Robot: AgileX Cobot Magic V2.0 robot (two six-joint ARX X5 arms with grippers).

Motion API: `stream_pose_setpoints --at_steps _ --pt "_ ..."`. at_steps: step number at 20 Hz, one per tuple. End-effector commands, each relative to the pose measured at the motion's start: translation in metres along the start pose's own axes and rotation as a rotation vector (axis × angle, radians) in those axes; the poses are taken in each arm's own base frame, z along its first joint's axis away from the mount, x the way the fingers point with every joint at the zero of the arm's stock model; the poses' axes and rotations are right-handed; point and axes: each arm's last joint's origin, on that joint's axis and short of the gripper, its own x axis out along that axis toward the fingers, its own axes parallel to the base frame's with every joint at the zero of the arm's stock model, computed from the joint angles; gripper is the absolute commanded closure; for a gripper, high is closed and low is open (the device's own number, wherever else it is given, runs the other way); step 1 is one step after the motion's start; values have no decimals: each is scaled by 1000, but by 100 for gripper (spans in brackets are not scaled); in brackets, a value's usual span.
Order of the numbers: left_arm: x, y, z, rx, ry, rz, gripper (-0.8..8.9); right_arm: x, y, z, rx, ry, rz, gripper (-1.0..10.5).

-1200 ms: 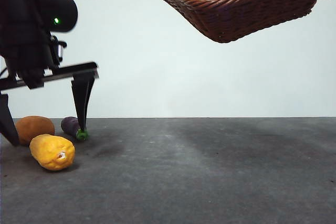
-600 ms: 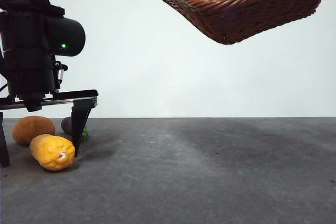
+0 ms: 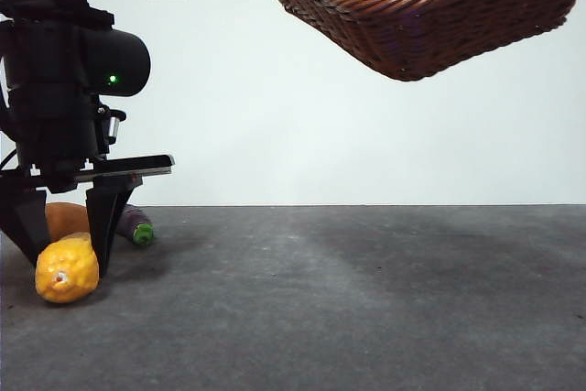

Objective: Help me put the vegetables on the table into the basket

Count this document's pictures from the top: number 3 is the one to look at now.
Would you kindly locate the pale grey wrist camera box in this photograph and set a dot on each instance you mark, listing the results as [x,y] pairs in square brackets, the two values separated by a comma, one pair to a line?
[113,127]

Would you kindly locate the bumpy yellow vegetable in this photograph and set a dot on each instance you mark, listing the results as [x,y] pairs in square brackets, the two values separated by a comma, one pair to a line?
[68,272]

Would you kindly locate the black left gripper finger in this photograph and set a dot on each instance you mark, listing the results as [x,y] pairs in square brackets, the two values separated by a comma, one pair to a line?
[23,221]
[105,212]

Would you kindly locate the purple eggplant with green stem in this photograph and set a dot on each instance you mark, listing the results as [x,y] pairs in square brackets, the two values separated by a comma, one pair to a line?
[135,226]

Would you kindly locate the brown wicker basket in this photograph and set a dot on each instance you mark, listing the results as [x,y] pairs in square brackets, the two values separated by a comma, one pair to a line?
[412,34]

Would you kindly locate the brown potato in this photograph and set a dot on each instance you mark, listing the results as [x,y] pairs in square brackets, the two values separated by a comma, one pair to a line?
[66,221]

